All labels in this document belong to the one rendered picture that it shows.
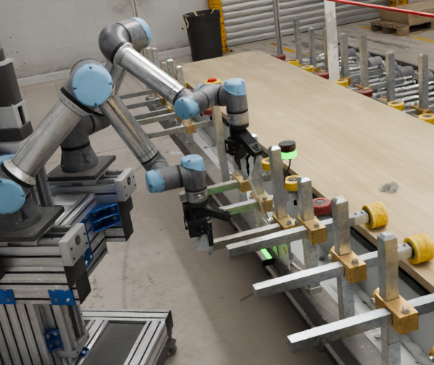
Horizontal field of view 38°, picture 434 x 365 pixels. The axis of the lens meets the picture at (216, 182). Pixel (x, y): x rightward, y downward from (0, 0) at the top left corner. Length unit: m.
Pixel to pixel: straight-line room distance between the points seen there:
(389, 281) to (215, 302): 1.96
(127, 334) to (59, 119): 1.33
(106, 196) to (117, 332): 0.74
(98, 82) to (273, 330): 1.73
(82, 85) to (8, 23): 8.12
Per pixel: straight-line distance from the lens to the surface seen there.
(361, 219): 2.03
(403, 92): 3.86
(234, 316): 3.30
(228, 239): 2.17
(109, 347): 2.90
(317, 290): 2.13
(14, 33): 9.98
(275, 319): 3.25
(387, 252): 1.53
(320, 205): 2.24
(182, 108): 2.09
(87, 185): 2.54
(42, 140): 1.92
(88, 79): 1.86
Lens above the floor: 1.86
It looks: 22 degrees down
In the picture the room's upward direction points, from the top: 8 degrees counter-clockwise
